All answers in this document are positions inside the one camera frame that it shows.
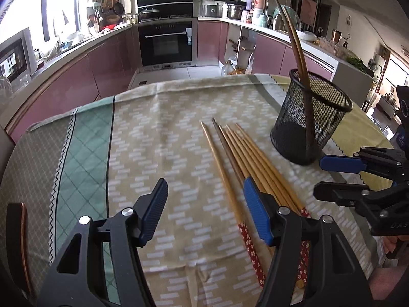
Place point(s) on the white microwave oven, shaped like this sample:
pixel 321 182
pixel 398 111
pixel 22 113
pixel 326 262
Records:
pixel 18 57

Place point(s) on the wooden chopstick two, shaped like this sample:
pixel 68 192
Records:
pixel 297 49

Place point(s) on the steel stock pot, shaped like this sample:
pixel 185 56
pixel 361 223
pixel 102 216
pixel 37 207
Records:
pixel 235 10

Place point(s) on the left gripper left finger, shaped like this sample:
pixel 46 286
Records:
pixel 77 276

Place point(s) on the wooden chopstick eight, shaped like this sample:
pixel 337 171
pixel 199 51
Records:
pixel 277 177

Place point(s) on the pink thermos jug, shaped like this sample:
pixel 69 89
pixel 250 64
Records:
pixel 260 6

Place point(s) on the yellow cooking oil bottle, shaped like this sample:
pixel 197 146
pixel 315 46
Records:
pixel 233 69

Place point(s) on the wooden chopstick seven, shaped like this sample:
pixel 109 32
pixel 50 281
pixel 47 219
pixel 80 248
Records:
pixel 252 164

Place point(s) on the person right hand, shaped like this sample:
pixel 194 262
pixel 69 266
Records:
pixel 394 245

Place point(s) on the black mesh utensil cup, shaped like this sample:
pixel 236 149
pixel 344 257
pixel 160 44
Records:
pixel 330 104

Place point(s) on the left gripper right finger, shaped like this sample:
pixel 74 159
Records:
pixel 334 275

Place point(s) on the black range hood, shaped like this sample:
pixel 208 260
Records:
pixel 171 8

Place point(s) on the built-in black oven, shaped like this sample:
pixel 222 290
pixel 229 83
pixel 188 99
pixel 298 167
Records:
pixel 168 43

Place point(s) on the wooden chopstick six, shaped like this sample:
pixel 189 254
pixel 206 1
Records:
pixel 254 162

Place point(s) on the wooden chopstick one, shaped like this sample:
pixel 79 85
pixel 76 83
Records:
pixel 308 108

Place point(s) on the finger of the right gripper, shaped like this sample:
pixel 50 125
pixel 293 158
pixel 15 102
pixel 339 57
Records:
pixel 342 163
pixel 355 195

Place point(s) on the wooden chopstick four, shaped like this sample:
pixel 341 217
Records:
pixel 228 149

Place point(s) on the black wok on stove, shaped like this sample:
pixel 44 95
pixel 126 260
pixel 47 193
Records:
pixel 148 14

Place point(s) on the window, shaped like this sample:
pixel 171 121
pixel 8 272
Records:
pixel 47 20

